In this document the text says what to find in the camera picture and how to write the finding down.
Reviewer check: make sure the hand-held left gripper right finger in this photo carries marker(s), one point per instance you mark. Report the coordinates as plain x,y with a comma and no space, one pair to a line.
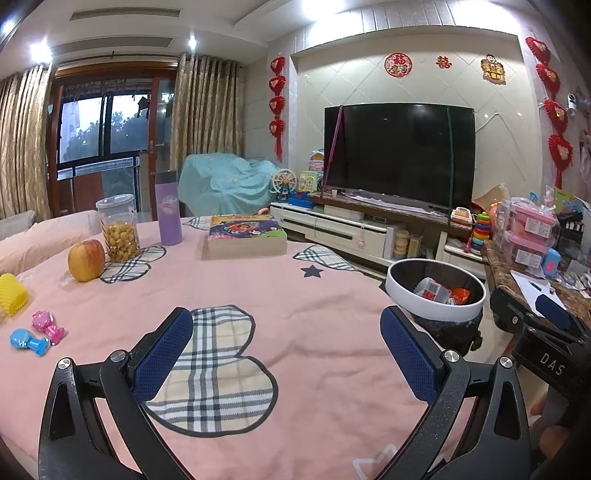
407,356

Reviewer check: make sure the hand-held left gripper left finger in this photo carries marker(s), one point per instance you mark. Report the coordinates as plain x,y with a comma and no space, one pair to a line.
161,351

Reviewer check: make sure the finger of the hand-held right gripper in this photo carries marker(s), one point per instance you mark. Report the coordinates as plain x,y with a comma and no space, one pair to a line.
553,310
512,311

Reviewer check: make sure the orange snack packet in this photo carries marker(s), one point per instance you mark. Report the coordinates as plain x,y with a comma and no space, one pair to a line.
460,295

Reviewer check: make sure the white rim trash bin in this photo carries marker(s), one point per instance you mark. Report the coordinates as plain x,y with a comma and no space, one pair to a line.
401,300

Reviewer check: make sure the red white carton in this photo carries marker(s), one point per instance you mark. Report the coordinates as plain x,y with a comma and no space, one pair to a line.
431,291

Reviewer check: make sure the white paper sheet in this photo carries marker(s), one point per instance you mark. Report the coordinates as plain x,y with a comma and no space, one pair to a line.
531,284

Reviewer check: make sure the blue pink toy phone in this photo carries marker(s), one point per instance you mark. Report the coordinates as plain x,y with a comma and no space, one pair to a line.
550,262

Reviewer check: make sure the marble side table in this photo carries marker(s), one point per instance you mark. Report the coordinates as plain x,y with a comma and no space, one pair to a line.
503,263

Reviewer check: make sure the pink storage box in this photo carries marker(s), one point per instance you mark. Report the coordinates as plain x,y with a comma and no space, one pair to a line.
526,254
533,219

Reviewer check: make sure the orange white toy phone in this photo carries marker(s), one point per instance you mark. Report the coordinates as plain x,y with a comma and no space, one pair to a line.
460,216

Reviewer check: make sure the pink plaid patch tablecloth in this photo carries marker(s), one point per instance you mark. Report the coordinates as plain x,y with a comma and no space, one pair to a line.
300,323

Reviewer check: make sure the red yellow apple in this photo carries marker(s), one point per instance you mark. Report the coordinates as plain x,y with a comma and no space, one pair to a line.
86,261

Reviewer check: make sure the pink plastic toy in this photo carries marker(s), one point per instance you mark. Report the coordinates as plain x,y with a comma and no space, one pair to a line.
46,325

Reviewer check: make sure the clear popcorn jar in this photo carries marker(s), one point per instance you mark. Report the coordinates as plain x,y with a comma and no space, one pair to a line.
117,230

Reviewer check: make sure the blue plastic toy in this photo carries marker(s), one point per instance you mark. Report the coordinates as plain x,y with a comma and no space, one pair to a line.
27,341

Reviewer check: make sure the white television stand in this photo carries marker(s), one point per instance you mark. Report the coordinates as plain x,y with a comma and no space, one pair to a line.
351,228

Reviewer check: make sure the colourful picture book box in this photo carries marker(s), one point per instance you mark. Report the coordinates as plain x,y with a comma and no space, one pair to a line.
244,235

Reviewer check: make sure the purple drink bottle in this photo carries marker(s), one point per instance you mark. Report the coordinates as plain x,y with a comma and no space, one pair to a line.
169,207

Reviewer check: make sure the yellow foam fruit net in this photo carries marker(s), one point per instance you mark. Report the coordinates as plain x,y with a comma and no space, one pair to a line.
11,295

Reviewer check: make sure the pink covered sofa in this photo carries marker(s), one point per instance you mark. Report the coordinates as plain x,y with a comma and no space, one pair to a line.
46,235

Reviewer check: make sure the teal covered armchair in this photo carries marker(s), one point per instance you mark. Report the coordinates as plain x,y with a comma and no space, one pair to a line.
221,184

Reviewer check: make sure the black television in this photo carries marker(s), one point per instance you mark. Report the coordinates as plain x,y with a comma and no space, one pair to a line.
399,152

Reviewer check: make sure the colourful activity cube toy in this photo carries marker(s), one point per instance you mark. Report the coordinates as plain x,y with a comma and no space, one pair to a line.
308,181

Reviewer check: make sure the red heart hanging decoration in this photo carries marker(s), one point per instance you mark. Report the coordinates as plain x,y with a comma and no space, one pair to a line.
277,97
551,106

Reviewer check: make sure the ferris wheel toy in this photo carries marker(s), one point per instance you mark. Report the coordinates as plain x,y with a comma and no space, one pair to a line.
284,184

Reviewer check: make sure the pink toy house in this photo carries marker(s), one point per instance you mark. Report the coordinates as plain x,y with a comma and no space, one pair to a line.
316,159

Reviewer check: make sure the beige patterned curtain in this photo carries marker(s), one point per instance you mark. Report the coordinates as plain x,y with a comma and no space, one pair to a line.
23,143
207,106

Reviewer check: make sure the small red character sticker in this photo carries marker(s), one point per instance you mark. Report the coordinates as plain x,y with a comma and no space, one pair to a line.
443,62

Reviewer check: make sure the round ceiling light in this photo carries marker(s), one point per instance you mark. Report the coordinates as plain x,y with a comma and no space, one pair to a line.
193,42
39,50

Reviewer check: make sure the ceiling air vent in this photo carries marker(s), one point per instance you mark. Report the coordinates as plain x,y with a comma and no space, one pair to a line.
122,14

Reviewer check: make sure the white security camera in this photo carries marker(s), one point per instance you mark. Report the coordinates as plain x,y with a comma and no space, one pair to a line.
572,102

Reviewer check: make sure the wooden frame glass door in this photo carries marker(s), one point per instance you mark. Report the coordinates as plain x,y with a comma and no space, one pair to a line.
111,129

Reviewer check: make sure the cartoon figure wall sticker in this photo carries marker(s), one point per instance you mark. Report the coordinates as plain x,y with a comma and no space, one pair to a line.
492,69

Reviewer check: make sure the round red wall sticker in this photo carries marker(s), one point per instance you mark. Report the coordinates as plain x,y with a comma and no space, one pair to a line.
398,64

